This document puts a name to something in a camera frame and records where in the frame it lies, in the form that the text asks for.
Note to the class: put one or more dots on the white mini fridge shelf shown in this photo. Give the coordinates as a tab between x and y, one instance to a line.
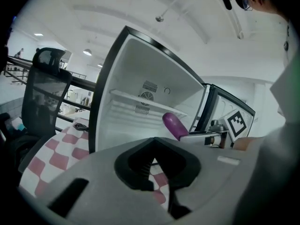
131	97

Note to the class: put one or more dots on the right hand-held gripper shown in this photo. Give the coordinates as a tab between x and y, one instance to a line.
235	124

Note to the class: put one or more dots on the black metal railing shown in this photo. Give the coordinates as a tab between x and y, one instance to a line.
79	81

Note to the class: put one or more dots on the black mesh office chair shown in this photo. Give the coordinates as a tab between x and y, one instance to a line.
47	90

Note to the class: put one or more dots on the white tiled partition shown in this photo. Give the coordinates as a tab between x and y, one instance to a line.
11	90

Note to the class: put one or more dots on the person's right forearm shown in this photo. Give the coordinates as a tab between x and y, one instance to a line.
246	143

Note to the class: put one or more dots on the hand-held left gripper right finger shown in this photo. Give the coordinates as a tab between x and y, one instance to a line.
187	170

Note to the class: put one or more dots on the person in white shirt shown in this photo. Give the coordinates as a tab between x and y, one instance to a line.
276	172

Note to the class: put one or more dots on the purple eggplant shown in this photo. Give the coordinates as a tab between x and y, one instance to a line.
174	124

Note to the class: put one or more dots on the person's head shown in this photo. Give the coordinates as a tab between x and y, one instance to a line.
264	5

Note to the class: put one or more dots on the person's glasses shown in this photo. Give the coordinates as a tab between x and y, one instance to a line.
246	3

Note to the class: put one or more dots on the red white checkered tablecloth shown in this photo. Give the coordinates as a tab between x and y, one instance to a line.
58	153

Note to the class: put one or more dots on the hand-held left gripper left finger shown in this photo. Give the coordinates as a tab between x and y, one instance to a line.
126	172

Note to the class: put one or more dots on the ceiling sprinkler fitting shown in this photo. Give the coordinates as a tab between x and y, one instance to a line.
159	18

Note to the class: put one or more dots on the white mini fridge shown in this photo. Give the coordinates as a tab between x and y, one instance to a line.
131	62

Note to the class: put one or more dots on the flat ceiling light panel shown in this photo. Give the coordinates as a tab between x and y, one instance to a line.
38	35

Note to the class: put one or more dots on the round ceiling lamp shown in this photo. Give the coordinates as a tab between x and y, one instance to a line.
100	65
87	52

